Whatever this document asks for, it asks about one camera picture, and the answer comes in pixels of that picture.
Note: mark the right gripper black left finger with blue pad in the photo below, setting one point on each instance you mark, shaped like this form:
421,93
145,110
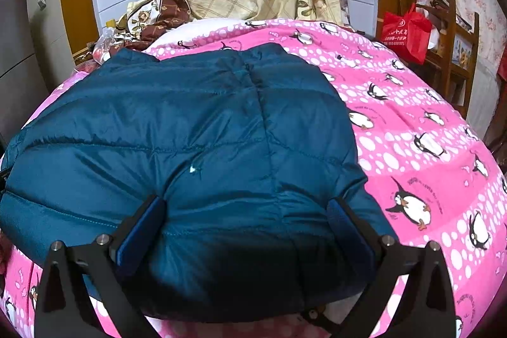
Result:
64,308

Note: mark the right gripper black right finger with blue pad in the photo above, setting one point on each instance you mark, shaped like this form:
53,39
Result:
426,307

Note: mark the navy blue puffer jacket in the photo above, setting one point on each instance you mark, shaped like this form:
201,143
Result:
253,153

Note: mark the grey refrigerator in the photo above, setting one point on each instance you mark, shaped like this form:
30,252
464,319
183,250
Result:
22,86

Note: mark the wooden shelf rack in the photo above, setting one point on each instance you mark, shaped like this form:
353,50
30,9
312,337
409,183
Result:
450,65

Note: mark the clear plastic bottle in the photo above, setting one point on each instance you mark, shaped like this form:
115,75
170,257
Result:
102,46

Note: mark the red shopping bag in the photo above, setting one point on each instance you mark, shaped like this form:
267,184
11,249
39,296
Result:
407,36

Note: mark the white pillow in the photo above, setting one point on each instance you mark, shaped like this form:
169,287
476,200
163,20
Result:
193,30

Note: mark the floral pink curtain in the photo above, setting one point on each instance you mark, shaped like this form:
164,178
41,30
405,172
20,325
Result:
492,29

